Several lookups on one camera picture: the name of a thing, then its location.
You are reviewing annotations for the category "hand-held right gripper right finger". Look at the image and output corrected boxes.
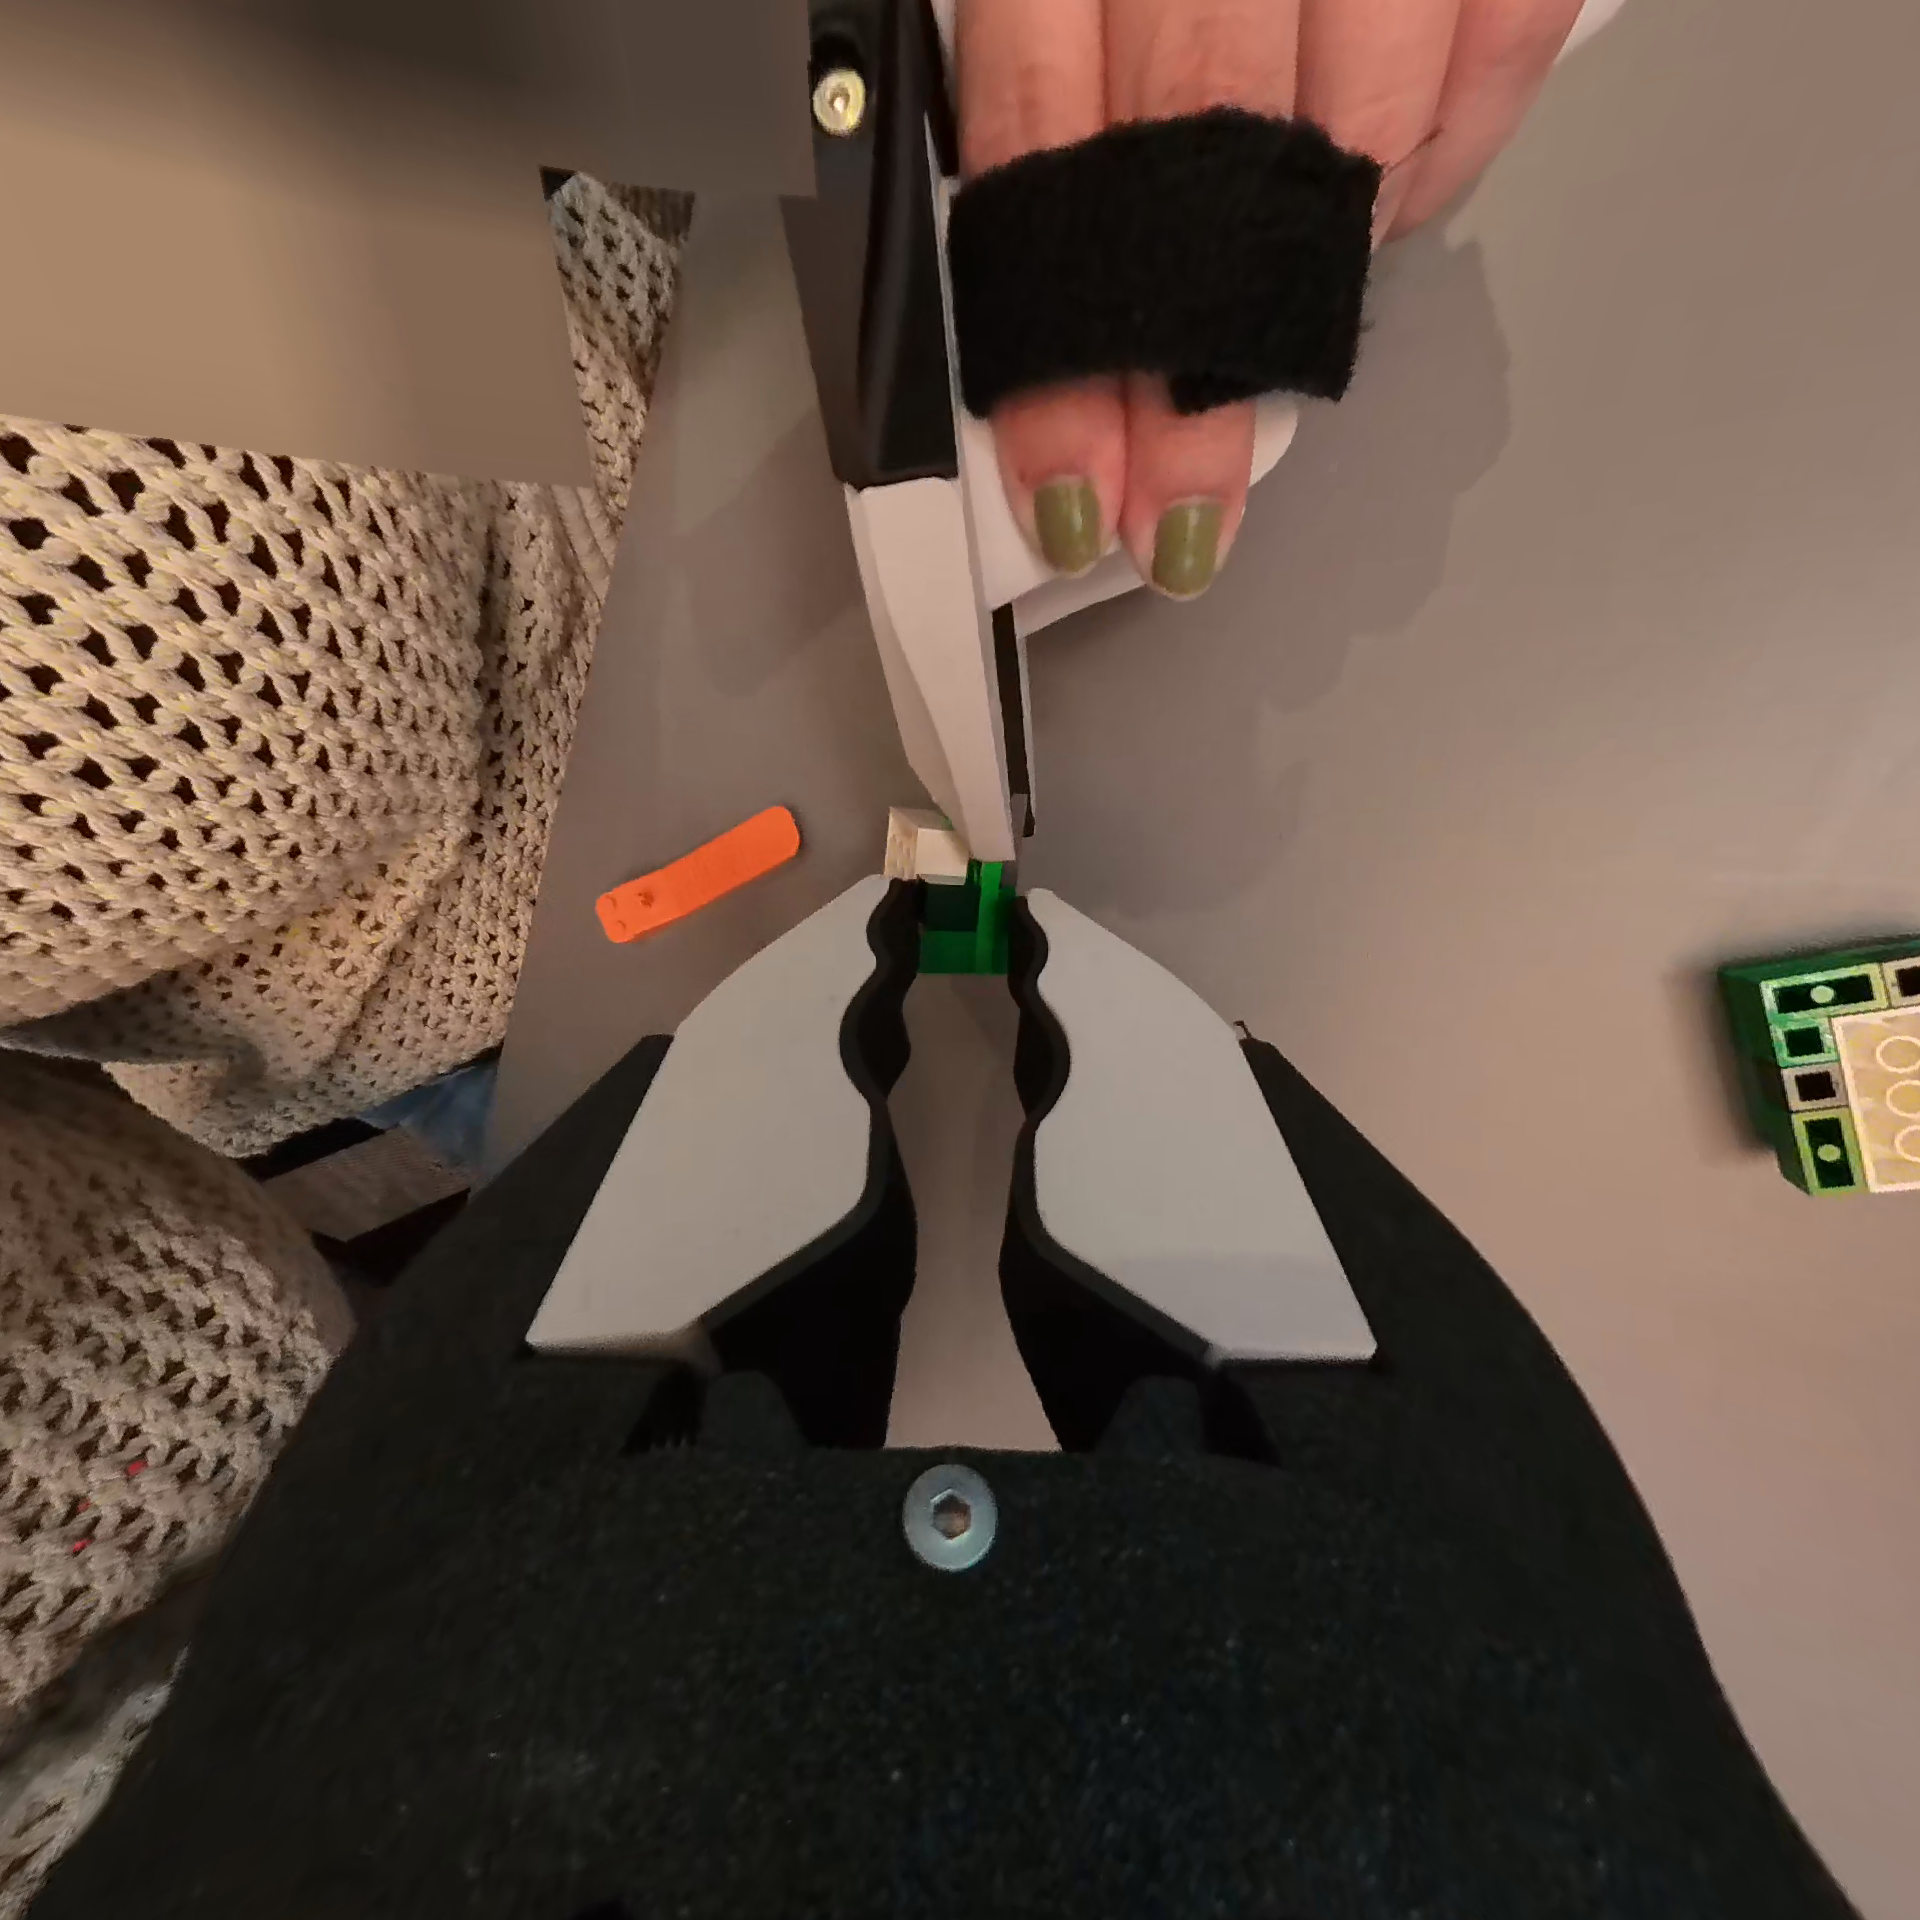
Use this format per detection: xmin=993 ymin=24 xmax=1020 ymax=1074
xmin=1001 ymin=888 xmax=1378 ymax=1369

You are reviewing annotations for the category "cream knit sweater person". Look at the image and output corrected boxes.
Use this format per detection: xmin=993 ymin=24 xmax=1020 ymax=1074
xmin=0 ymin=168 xmax=693 ymax=1159

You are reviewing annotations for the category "green lego assembly white brick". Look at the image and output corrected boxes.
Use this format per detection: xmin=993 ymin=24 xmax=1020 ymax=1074
xmin=1718 ymin=931 xmax=1920 ymax=1202

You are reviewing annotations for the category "orange brick separator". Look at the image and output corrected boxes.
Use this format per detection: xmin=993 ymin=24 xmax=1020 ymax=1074
xmin=594 ymin=804 xmax=799 ymax=948

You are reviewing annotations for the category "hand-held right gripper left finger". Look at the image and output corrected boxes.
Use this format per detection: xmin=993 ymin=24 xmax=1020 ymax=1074
xmin=523 ymin=877 xmax=919 ymax=1364

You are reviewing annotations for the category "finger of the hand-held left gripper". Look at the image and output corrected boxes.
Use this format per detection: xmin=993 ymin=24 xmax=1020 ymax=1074
xmin=844 ymin=472 xmax=1024 ymax=864
xmin=991 ymin=604 xmax=1042 ymax=843

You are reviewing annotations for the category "person's left hand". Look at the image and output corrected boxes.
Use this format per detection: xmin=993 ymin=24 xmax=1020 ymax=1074
xmin=958 ymin=0 xmax=1588 ymax=602

